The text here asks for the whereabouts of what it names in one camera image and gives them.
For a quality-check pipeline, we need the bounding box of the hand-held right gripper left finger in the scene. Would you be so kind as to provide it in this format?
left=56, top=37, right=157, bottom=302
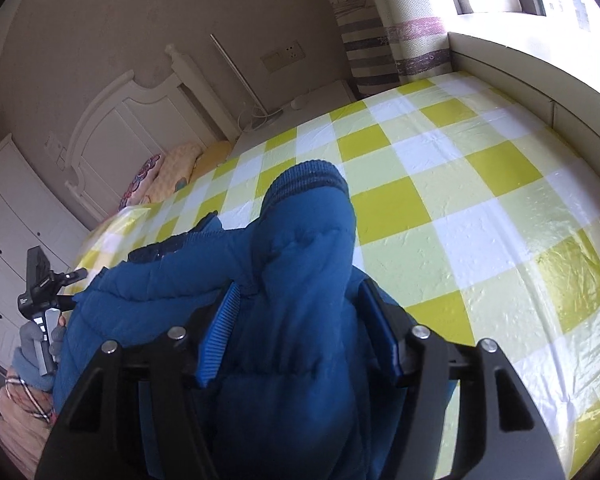
left=35, top=280, right=243, bottom=480

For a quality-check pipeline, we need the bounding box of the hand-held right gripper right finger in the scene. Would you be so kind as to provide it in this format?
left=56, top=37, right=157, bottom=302
left=357, top=277, right=566, bottom=480

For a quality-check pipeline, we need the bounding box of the blue puffer jacket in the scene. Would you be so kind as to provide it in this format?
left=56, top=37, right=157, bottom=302
left=52, top=159, right=461, bottom=480

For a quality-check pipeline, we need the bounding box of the person's left forearm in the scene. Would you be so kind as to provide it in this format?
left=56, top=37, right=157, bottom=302
left=0, top=365, right=58, bottom=466

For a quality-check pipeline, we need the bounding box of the person's left hand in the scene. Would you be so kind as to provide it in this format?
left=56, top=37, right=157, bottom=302
left=12, top=317, right=68, bottom=391

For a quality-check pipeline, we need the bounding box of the white wardrobe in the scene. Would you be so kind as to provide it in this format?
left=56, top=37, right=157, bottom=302
left=0, top=135, right=91, bottom=371

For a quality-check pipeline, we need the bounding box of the patterned pink pillow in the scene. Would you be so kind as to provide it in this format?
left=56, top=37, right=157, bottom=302
left=117, top=154, right=166, bottom=208

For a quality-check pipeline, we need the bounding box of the beige pillow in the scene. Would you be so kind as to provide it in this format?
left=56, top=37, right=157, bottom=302
left=145, top=142, right=203, bottom=203

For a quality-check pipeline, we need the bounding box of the white wooden headboard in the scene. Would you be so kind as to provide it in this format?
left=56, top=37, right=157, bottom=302
left=65, top=44, right=231, bottom=221

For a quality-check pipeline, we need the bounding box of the yellow checked bed cover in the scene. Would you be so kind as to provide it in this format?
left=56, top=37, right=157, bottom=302
left=70, top=70, right=600, bottom=480

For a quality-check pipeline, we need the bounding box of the orange yellow pillow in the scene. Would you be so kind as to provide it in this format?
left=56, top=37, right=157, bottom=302
left=190, top=140, right=233, bottom=181

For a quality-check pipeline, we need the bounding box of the white nightstand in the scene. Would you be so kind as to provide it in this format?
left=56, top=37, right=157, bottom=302
left=235, top=80, right=356, bottom=146

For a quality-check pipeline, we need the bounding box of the beige window ledge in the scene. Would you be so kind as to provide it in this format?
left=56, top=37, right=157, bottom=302
left=447, top=32, right=600, bottom=151

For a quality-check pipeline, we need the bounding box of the printed cream curtain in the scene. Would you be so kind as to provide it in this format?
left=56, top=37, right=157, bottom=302
left=310, top=0, right=453, bottom=98

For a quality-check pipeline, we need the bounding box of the wall light switch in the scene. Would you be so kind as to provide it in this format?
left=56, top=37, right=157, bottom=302
left=47, top=132, right=68, bottom=166

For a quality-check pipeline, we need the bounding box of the beige wall socket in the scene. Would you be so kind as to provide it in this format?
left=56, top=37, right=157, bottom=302
left=260, top=40, right=305, bottom=72

